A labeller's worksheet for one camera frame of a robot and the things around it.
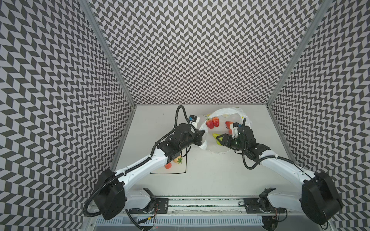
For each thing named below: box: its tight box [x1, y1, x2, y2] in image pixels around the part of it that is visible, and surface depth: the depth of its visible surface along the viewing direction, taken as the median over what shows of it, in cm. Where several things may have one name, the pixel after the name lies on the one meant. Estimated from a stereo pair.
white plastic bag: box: [199, 107, 252, 154], surface depth 82 cm
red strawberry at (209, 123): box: [205, 119, 214, 129], surface depth 106 cm
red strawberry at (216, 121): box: [211, 116, 220, 128], surface depth 107 cm
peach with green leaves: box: [172, 154, 183, 165], surface depth 86 cm
